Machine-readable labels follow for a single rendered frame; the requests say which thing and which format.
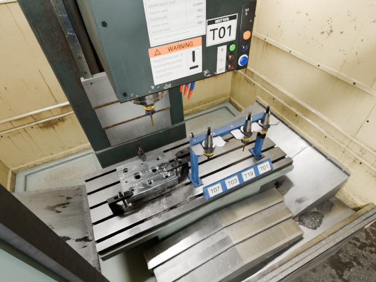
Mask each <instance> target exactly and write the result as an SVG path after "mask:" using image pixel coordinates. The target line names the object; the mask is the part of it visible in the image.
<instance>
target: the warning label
mask: <svg viewBox="0 0 376 282"><path fill-rule="evenodd" d="M148 50H149V56H150V60H151V66H152V72H153V79H154V85H157V84H160V83H164V82H168V81H171V80H174V79H178V78H182V77H186V76H189V75H192V74H195V73H199V72H202V54H201V37H197V38H194V39H190V40H185V41H180V42H177V43H173V44H168V45H164V46H159V47H156V48H151V49H148Z"/></svg>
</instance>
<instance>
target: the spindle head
mask: <svg viewBox="0 0 376 282"><path fill-rule="evenodd" d="M76 1H77V4H78V7H79V10H80V12H81V15H82V18H83V21H84V24H85V27H86V30H87V32H88V34H89V37H90V39H91V41H92V43H93V45H94V48H95V50H96V53H97V55H98V57H99V59H100V61H101V64H102V66H103V68H104V70H105V72H106V75H107V77H108V79H109V81H110V83H111V86H112V88H113V90H114V92H115V95H116V97H117V99H118V100H119V101H120V103H121V104H122V103H125V102H128V101H132V100H135V99H138V98H141V97H145V96H149V95H152V94H155V93H159V92H162V91H165V90H169V89H172V88H175V87H179V86H183V85H185V84H189V83H192V82H196V81H199V80H202V79H206V78H209V77H212V76H216V75H219V74H222V73H226V72H230V71H228V70H227V65H228V64H229V63H233V64H234V68H233V69H232V70H231V71H233V70H236V67H237V57H238V47H239V37H240V31H241V20H242V10H243V3H246V2H251V1H256V0H206V14H205V34H204V35H199V36H195V37H190V38H187V39H183V40H178V41H174V42H170V43H166V44H161V45H157V46H152V47H151V44H150V39H149V33H148V26H147V20H146V16H145V9H144V3H143V0H76ZM236 13H237V14H238V15H237V26H236V38H235V39H234V40H230V41H226V42H223V43H219V44H215V45H211V46H206V21H207V20H209V19H213V18H218V17H223V16H228V15H233V14H236ZM197 37H201V54H202V72H199V73H195V74H192V75H189V76H186V77H182V78H178V79H174V80H171V81H168V82H164V83H160V84H157V85H154V79H153V72H152V66H151V60H150V56H149V50H148V49H151V48H156V47H159V46H164V45H168V44H173V43H177V42H180V41H185V40H190V39H194V38H197ZM231 43H235V44H236V48H235V50H234V51H233V52H230V51H229V50H228V47H229V45H230V44H231ZM225 45H227V49H226V58H225V72H222V73H218V74H217V57H218V47H220V46H225ZM230 53H233V54H235V58H234V60H233V61H232V62H229V61H228V59H227V58H228V56H229V54H230Z"/></svg>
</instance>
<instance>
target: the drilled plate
mask: <svg viewBox="0 0 376 282"><path fill-rule="evenodd" d="M159 159H160V160H159ZM146 160H147V161H142V160H141V159H138V160H136V161H132V162H130V163H127V164H124V165H122V166H119V167H117V168H116V170H117V174H118V176H119V180H120V183H121V186H122V189H123V192H125V191H128V190H129V191H133V194H134V195H133V196H132V197H130V198H127V199H126V201H127V203H128V204H129V203H132V202H134V201H136V200H138V199H141V198H143V197H145V196H148V195H150V194H152V193H155V192H157V191H159V190H162V189H165V188H167V187H169V186H171V185H174V184H176V183H178V179H177V176H176V174H175V172H174V171H173V170H172V171H168V172H167V173H166V172H165V171H164V168H166V167H167V166H168V165H169V164H170V163H169V161H168V159H167V158H166V156H165V154H164V152H163V151H160V152H157V153H154V154H151V155H149V156H146ZM158 160H159V161H158ZM164 166H165V167H164ZM128 169H129V170H128ZM166 171H167V170H166ZM126 172H127V173H126ZM141 173H143V174H141ZM169 173H170V175H169ZM163 174H164V177H163ZM138 179H139V180H138ZM150 179H151V180H150ZM127 185H128V186H127ZM130 185H132V186H131V187H130ZM133 186H135V187H136V190H135V187H133ZM140 187H141V188H140Z"/></svg>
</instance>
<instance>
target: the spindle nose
mask: <svg viewBox="0 0 376 282"><path fill-rule="evenodd" d="M165 94H166V91H162V92H159V93H155V94H152V95H149V96H145V97H141V98H138V99H135V100H132V101H130V102H131V103H133V104H136V105H150V104H153V103H156V102H158V101H159V100H161V99H162V98H163V97H164V96H165Z"/></svg>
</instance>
